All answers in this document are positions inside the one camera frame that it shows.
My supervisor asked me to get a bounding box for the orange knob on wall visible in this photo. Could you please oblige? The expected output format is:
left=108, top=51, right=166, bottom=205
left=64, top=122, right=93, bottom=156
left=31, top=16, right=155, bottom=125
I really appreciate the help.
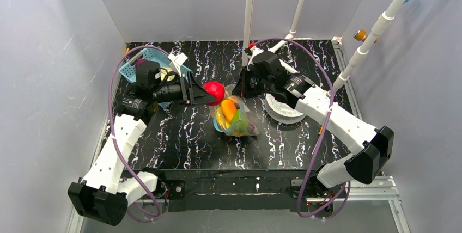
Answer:
left=353, top=29, right=368, bottom=42

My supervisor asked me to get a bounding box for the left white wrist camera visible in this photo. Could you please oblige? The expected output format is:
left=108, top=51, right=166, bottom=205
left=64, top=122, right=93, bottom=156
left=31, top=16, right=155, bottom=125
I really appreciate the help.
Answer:
left=168, top=52, right=188, bottom=77

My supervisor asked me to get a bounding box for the yellow banana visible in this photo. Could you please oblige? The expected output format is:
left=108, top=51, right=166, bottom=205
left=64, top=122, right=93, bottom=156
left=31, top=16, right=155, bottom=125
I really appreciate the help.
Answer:
left=215, top=111, right=229, bottom=131

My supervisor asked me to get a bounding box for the clear zip top bag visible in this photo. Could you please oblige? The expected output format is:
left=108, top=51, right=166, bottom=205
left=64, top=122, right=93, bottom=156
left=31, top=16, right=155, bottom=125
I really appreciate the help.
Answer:
left=209, top=84, right=259, bottom=137

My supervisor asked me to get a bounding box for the red apple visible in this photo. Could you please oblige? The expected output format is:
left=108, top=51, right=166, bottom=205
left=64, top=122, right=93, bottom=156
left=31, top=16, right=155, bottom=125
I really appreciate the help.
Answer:
left=203, top=81, right=225, bottom=106

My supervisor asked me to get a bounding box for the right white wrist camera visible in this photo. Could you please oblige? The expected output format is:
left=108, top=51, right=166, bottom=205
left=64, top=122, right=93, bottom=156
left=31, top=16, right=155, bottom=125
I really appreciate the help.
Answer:
left=246, top=42, right=264, bottom=67

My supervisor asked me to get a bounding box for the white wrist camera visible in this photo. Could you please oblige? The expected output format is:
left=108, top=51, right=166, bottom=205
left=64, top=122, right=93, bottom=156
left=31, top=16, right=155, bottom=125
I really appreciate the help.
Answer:
left=246, top=42, right=264, bottom=67
left=168, top=52, right=188, bottom=77

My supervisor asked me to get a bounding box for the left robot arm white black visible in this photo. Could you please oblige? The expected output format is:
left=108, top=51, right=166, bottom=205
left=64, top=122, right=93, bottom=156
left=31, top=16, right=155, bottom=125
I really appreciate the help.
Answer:
left=68, top=60, right=216, bottom=226

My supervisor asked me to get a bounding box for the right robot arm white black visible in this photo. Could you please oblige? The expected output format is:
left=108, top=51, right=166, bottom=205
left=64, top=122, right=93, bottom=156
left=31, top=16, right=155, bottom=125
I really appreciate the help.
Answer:
left=232, top=51, right=394, bottom=191

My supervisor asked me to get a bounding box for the dark purple onion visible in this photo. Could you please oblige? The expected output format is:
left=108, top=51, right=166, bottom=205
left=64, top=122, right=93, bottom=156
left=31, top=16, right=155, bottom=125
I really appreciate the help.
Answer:
left=135, top=58, right=147, bottom=69

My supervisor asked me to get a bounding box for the white pvc pipe frame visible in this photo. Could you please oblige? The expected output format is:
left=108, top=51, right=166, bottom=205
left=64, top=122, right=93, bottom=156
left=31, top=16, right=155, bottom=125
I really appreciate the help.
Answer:
left=251, top=0, right=420, bottom=93

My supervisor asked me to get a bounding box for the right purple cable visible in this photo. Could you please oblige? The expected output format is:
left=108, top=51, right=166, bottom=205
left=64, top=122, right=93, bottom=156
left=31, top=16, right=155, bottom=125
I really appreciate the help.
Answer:
left=254, top=38, right=351, bottom=220

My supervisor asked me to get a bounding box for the blue plastic basket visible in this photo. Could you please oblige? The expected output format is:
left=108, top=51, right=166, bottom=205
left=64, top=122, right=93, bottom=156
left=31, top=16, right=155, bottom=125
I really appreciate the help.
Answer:
left=119, top=46, right=186, bottom=112

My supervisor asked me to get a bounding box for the white cauliflower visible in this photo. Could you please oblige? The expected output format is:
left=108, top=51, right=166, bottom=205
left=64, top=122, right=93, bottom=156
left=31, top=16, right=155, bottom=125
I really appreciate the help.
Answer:
left=160, top=67, right=178, bottom=82

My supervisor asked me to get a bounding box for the orange yellow pepper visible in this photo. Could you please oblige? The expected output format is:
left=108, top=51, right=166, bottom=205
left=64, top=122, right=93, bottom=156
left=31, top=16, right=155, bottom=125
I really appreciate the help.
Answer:
left=221, top=99, right=238, bottom=123

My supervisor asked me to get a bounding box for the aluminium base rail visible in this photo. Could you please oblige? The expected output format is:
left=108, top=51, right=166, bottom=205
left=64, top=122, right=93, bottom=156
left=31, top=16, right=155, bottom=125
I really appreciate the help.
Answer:
left=69, top=171, right=410, bottom=232

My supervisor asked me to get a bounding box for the green pepper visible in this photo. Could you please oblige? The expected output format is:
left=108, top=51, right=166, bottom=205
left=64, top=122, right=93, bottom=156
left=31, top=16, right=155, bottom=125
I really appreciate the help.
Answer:
left=229, top=111, right=250, bottom=137

